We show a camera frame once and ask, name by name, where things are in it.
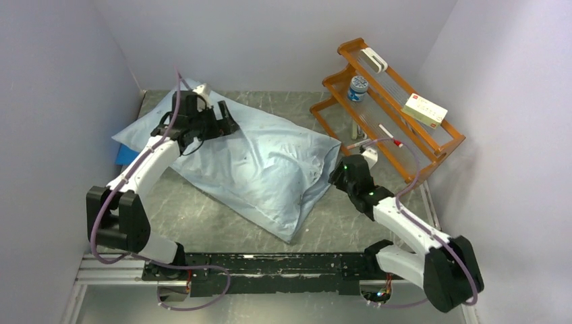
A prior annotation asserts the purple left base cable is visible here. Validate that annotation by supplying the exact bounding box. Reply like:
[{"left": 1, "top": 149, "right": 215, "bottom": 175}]
[{"left": 156, "top": 265, "right": 231, "bottom": 313}]

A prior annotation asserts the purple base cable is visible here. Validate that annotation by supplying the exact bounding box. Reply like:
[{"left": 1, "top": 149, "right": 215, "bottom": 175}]
[
  {"left": 156, "top": 265, "right": 231, "bottom": 313},
  {"left": 366, "top": 279, "right": 430, "bottom": 309}
]

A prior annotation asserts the white rectangular device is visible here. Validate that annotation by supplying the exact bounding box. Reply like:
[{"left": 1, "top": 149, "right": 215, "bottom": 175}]
[{"left": 359, "top": 47, "right": 389, "bottom": 74}]

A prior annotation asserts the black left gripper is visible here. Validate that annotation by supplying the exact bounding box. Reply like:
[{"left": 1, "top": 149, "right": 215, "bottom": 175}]
[{"left": 190, "top": 101, "right": 240, "bottom": 142}]

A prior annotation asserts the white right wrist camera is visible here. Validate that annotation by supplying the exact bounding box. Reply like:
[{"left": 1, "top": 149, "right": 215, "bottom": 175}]
[{"left": 360, "top": 146, "right": 378, "bottom": 170}]

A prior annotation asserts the light blue pillowcase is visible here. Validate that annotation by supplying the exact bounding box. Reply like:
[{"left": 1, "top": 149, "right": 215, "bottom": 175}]
[{"left": 111, "top": 79, "right": 342, "bottom": 244}]

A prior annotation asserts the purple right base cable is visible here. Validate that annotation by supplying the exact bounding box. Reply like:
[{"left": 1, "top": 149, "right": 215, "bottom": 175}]
[{"left": 366, "top": 279, "right": 430, "bottom": 309}]

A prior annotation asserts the red white marker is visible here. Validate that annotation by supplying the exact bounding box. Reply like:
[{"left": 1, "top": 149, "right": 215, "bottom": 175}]
[{"left": 378, "top": 124, "right": 403, "bottom": 148}]

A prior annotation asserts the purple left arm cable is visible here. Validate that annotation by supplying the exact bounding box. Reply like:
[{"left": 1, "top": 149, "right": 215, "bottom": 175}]
[{"left": 89, "top": 69, "right": 231, "bottom": 278}]

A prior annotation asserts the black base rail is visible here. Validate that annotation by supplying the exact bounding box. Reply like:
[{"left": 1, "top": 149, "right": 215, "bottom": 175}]
[{"left": 142, "top": 252, "right": 388, "bottom": 297}]

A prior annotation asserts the blue white jar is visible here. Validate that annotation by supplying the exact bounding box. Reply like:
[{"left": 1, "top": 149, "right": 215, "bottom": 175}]
[{"left": 347, "top": 75, "right": 369, "bottom": 102}]

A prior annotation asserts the grey pen on table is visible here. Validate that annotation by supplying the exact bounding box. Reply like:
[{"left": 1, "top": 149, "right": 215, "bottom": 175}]
[{"left": 346, "top": 139, "right": 371, "bottom": 150}]

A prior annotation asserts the orange wooden shelf rack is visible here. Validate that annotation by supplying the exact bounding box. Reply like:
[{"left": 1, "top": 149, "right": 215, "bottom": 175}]
[{"left": 310, "top": 38, "right": 465, "bottom": 188}]

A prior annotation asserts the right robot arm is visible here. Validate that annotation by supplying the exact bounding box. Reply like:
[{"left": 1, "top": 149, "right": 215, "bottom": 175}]
[{"left": 328, "top": 154, "right": 484, "bottom": 313}]

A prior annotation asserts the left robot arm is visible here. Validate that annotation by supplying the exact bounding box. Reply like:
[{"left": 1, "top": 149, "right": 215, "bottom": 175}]
[{"left": 86, "top": 86, "right": 239, "bottom": 281}]

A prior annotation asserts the white medicine box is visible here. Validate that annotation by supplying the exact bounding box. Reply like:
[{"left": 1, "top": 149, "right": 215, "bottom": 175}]
[{"left": 401, "top": 93, "right": 448, "bottom": 129}]

